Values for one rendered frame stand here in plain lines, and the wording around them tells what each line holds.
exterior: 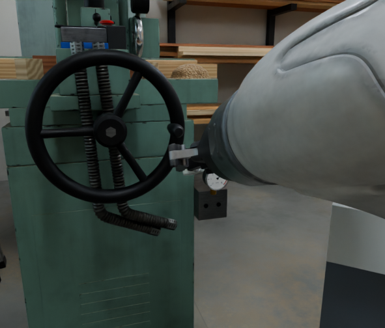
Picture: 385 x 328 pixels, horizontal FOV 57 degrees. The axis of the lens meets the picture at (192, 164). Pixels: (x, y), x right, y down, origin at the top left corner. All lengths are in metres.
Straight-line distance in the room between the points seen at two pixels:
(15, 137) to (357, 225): 0.70
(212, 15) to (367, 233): 3.10
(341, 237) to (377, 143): 0.48
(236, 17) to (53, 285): 3.10
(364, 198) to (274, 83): 0.09
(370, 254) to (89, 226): 0.62
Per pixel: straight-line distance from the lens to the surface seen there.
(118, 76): 0.75
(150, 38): 1.18
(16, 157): 0.88
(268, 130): 0.21
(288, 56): 0.20
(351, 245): 0.65
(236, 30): 3.64
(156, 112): 0.86
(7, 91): 0.86
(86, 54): 0.66
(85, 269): 0.97
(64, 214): 0.90
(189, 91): 0.88
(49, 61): 0.99
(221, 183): 0.88
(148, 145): 0.87
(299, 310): 1.57
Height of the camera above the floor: 0.91
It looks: 14 degrees down
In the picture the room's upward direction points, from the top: straight up
